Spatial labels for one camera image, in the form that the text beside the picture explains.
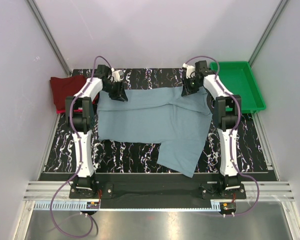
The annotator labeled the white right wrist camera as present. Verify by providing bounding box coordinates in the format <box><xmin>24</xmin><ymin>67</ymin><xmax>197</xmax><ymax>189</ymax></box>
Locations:
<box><xmin>182</xmin><ymin>63</ymin><xmax>196</xmax><ymax>79</ymax></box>

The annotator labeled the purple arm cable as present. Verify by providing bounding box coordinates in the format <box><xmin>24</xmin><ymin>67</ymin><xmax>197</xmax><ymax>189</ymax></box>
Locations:
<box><xmin>183</xmin><ymin>55</ymin><xmax>260</xmax><ymax>217</ymax></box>
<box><xmin>50</xmin><ymin>55</ymin><xmax>116</xmax><ymax>237</ymax></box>

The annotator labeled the light blue t shirt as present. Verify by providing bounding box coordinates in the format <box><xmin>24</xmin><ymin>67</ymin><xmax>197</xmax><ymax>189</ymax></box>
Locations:
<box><xmin>97</xmin><ymin>87</ymin><xmax>212</xmax><ymax>178</ymax></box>

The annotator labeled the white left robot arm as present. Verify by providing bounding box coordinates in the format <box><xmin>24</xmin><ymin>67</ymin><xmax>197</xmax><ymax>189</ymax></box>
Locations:
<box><xmin>65</xmin><ymin>64</ymin><xmax>128</xmax><ymax>198</ymax></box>

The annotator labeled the green plastic bin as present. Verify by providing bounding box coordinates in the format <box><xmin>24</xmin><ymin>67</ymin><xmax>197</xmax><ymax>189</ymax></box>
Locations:
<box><xmin>209</xmin><ymin>61</ymin><xmax>266</xmax><ymax>114</ymax></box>

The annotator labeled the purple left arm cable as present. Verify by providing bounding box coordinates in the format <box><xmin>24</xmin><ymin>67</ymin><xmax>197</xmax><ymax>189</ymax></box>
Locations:
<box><xmin>50</xmin><ymin>55</ymin><xmax>116</xmax><ymax>237</ymax></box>

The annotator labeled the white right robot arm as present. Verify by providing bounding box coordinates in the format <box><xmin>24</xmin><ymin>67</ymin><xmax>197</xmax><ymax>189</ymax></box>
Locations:
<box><xmin>181</xmin><ymin>60</ymin><xmax>242</xmax><ymax>199</ymax></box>

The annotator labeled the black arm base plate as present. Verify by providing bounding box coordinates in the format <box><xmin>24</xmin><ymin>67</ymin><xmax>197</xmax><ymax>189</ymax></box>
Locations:
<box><xmin>69</xmin><ymin>181</ymin><xmax>247</xmax><ymax>200</ymax></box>

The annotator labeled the dark red folded t shirt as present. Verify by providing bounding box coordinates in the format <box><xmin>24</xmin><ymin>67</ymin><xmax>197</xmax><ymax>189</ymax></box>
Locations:
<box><xmin>50</xmin><ymin>75</ymin><xmax>87</xmax><ymax>114</ymax></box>

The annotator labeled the bright red folded t shirt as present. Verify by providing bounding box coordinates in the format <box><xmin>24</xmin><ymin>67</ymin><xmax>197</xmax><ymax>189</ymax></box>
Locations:
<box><xmin>56</xmin><ymin>107</ymin><xmax>83</xmax><ymax>115</ymax></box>

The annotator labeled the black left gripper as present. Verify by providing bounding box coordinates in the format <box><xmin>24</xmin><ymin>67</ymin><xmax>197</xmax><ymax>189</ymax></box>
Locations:
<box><xmin>103</xmin><ymin>80</ymin><xmax>128</xmax><ymax>102</ymax></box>

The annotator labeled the aluminium front rail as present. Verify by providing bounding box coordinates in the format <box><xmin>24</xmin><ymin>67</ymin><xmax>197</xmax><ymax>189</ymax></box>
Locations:
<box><xmin>23</xmin><ymin>181</ymin><xmax>294</xmax><ymax>202</ymax></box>

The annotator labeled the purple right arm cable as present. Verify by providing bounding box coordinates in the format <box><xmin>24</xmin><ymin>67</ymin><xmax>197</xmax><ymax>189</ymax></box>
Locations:
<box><xmin>183</xmin><ymin>55</ymin><xmax>260</xmax><ymax>217</ymax></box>

